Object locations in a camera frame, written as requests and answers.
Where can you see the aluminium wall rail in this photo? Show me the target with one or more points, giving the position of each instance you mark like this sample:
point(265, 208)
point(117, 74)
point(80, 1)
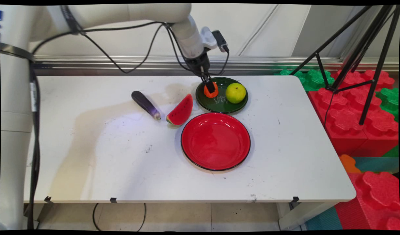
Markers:
point(252, 62)

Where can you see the grey table leg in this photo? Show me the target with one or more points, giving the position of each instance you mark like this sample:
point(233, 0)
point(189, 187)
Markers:
point(44, 212)

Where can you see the black table edge clip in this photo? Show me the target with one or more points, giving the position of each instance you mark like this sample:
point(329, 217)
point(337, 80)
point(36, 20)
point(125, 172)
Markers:
point(296, 199)
point(113, 200)
point(48, 199)

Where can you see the dark green plate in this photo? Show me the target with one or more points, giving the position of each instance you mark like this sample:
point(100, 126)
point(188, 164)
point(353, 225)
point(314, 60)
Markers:
point(219, 102)

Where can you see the orange foam piece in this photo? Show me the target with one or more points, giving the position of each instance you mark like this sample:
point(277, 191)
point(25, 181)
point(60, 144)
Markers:
point(348, 164)

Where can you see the white table leg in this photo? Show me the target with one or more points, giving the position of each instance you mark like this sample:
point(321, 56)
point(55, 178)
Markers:
point(301, 215)

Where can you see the white ribbed camera mount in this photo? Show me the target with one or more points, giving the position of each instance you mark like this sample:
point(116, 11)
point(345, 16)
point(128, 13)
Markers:
point(208, 37)

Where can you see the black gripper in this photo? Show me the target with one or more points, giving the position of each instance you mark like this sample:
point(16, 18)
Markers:
point(197, 63)

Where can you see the green foam block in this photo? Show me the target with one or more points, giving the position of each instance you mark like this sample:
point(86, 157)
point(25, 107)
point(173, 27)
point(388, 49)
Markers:
point(312, 80)
point(391, 101)

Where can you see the large red foam block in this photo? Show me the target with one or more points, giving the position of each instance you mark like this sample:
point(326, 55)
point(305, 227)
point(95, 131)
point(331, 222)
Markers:
point(346, 120)

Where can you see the teal foam mat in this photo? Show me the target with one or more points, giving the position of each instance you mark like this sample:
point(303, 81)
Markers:
point(377, 164)
point(324, 220)

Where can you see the toy watermelon slice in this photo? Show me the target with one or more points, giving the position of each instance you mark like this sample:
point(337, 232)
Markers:
point(182, 112)

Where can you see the low red foam block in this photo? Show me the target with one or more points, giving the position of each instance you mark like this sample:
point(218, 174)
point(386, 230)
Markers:
point(376, 199)

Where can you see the orange toy fruit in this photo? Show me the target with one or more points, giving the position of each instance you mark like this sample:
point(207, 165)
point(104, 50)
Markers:
point(207, 94)

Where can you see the yellow-green toy apple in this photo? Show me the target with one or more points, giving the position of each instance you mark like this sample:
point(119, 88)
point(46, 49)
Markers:
point(235, 93)

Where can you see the red plate black rim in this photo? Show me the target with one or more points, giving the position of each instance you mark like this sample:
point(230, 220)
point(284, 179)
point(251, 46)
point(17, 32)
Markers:
point(216, 142)

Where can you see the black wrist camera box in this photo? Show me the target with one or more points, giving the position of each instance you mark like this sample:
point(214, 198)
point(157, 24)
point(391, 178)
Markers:
point(220, 40)

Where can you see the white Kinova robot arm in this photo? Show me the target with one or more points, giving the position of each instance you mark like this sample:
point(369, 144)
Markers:
point(121, 13)

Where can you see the black tripod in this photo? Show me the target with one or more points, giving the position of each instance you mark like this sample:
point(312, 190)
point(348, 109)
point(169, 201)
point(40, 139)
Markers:
point(374, 39)

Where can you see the purple toy eggplant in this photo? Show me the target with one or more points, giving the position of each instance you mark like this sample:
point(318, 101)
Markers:
point(146, 104)

